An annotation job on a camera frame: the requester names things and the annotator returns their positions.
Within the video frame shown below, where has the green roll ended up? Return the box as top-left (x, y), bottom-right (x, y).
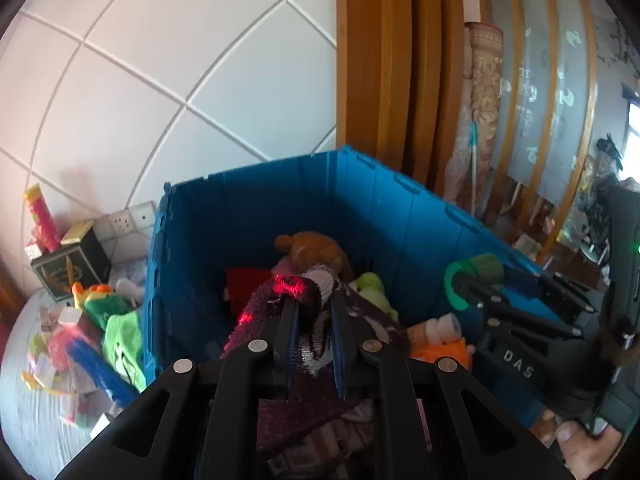
top-left (444, 254), bottom-right (506, 313)

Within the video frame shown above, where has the pink snack canister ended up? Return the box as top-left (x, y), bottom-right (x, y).
top-left (24, 183), bottom-right (61, 253)

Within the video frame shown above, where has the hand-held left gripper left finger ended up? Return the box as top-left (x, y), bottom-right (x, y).
top-left (55, 302), bottom-right (301, 480)

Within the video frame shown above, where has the dark knitted scarf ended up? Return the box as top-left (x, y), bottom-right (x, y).
top-left (222, 266), bottom-right (431, 480)

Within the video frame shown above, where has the pink tissue box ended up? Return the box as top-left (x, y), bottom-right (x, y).
top-left (57, 306), bottom-right (86, 331)

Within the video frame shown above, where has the frosted glass partition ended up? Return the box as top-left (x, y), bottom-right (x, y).
top-left (480, 0), bottom-right (601, 261)

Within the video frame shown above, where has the brown teddy bear plush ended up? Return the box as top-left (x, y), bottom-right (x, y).
top-left (274, 231), bottom-right (353, 281)

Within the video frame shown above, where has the pile of plastic bags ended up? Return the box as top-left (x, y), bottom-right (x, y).
top-left (560, 160), bottom-right (616, 271)

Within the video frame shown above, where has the bright glass window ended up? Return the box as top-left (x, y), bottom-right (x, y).
top-left (622, 80), bottom-right (640, 141)

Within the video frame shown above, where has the wooden wall trim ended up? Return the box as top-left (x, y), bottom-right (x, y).
top-left (335, 0), bottom-right (481, 196)

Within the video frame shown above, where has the person's right hand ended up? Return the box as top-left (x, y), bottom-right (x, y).
top-left (542, 410), bottom-right (626, 480)

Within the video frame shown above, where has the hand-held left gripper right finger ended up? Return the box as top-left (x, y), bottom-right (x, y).
top-left (330, 292), bottom-right (576, 480)

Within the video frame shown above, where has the green plush hat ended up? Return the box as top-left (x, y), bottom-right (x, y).
top-left (101, 312), bottom-right (147, 393)

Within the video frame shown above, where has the yellow sticky note pad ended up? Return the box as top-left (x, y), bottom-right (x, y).
top-left (60, 220), bottom-right (96, 246)

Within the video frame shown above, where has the rolled patterned carpet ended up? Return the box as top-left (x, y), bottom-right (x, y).
top-left (462, 22), bottom-right (503, 161)

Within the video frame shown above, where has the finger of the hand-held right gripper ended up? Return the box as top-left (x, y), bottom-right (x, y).
top-left (502, 266), bottom-right (596, 313)
top-left (452, 275), bottom-right (581, 338)

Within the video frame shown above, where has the yellow-green plush toy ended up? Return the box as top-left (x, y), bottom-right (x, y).
top-left (350, 272), bottom-right (398, 321)

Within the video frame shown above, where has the white crumpled bag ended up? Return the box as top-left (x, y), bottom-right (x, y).
top-left (512, 232), bottom-right (543, 261)

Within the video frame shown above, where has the blue plastic crate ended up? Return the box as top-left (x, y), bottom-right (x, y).
top-left (139, 145), bottom-right (593, 411)

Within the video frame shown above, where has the peach bottle with white cap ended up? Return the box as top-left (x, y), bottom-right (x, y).
top-left (407, 312), bottom-right (463, 343)

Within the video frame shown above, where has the orange plush toy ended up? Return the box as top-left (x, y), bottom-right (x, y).
top-left (407, 335), bottom-right (476, 368)

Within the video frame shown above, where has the black gift box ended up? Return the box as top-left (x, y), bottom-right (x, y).
top-left (31, 227), bottom-right (113, 303)

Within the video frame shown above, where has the rolled pink floral mat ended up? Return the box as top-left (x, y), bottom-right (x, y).
top-left (442, 80), bottom-right (476, 206)

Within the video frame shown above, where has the teal mop handle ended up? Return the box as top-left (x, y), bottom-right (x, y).
top-left (467, 122), bottom-right (481, 218)

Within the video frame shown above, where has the white wall socket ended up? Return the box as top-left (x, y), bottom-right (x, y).
top-left (111, 210), bottom-right (135, 236)

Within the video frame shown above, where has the blue bottle brush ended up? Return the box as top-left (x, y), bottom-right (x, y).
top-left (67, 337), bottom-right (141, 403)

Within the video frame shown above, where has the white single-hole wall plate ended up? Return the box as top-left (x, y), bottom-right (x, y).
top-left (132, 202), bottom-right (158, 228)

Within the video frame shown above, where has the pink floral tissue pack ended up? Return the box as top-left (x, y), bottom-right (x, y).
top-left (47, 330), bottom-right (81, 368)

